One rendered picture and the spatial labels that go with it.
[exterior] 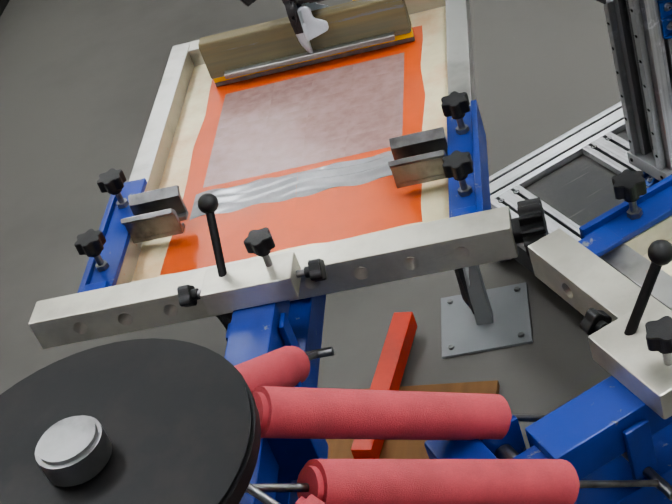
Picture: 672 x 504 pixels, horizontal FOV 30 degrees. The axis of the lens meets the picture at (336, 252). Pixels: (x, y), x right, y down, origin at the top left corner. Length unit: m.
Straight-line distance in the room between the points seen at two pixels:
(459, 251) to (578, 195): 1.42
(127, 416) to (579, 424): 0.49
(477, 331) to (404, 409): 1.80
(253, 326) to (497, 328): 1.51
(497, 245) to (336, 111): 0.60
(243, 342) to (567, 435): 0.46
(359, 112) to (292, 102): 0.15
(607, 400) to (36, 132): 3.61
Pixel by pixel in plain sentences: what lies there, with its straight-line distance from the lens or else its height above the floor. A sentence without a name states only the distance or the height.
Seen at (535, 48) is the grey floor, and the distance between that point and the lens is 4.13.
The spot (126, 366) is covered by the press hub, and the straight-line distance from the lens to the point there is 1.17.
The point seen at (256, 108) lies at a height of 0.95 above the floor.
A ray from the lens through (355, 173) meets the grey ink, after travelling 1.96.
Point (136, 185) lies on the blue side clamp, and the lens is 2.08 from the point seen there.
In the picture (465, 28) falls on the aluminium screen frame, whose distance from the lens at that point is 2.21.
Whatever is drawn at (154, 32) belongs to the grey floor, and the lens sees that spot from 5.12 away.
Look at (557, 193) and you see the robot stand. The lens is 3.09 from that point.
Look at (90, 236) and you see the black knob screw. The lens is 1.89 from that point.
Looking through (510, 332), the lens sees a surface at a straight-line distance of 3.04.
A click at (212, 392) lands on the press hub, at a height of 1.32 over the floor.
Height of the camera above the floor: 2.01
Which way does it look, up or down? 35 degrees down
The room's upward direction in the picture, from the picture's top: 20 degrees counter-clockwise
